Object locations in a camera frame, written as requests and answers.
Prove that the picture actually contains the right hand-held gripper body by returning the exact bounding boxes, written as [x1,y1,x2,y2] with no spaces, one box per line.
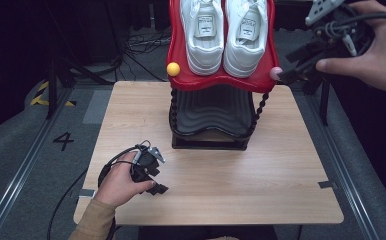
[304,0,377,68]

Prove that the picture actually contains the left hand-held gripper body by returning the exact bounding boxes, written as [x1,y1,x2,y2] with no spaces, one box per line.
[130,143,166,184]

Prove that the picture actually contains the white sneaker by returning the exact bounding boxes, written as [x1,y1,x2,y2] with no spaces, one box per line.
[179,0,225,77]
[222,0,269,80]

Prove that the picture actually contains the red and black shoe rack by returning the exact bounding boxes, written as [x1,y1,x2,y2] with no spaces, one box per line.
[166,0,285,151]

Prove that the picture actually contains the person's left hand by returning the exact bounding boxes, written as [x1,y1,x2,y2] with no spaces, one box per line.
[94,151,157,208]

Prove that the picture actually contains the black metal stand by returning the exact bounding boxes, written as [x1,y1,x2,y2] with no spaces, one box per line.
[302,78,333,127]
[45,0,124,120]

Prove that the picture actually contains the yellow and black hazard tape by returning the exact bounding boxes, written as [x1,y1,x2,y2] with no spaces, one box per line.
[30,80,77,108]

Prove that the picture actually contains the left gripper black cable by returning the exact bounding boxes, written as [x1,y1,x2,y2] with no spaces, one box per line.
[46,139,152,240]

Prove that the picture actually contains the metal floor rail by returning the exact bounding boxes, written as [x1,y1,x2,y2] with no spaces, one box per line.
[302,89,382,240]
[0,88,74,240]

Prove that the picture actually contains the bundle of floor cables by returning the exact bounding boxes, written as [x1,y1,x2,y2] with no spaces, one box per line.
[124,28,173,83]

